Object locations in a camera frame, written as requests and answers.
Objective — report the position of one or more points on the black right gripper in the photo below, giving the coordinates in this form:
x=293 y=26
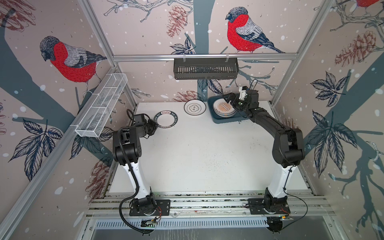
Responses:
x=232 y=99

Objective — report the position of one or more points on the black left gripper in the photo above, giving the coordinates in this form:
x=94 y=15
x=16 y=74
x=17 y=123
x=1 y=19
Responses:
x=154 y=125

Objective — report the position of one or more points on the orange sunburst plate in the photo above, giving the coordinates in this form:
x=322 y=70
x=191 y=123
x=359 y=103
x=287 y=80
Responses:
x=223 y=109

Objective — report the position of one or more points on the green ring plate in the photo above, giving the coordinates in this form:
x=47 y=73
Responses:
x=166 y=119

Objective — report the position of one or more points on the white plate black flower outline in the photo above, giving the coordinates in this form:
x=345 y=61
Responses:
x=195 y=107

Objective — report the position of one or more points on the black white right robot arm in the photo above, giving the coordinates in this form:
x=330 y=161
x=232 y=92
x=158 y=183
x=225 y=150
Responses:
x=287 y=150

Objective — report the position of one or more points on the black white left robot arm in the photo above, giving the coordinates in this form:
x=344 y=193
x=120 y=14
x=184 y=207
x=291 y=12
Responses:
x=127 y=150

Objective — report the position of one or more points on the teal plastic bin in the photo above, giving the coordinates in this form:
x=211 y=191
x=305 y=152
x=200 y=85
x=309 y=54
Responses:
x=221 y=117

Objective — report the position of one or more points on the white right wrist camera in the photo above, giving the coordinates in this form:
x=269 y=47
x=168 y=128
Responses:
x=242 y=93

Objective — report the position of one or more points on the black hanging wire basket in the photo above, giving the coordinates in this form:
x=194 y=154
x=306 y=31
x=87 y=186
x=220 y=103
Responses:
x=206 y=68

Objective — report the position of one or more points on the white mesh wall shelf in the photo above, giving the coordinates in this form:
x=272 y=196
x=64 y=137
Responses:
x=98 y=114

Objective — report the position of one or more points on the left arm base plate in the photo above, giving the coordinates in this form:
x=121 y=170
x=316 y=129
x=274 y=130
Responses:
x=144 y=207

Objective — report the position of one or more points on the aluminium front rail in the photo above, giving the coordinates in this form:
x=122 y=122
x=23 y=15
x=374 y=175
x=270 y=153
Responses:
x=215 y=205

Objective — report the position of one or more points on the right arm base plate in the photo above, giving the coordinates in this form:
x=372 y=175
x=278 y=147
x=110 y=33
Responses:
x=273 y=206

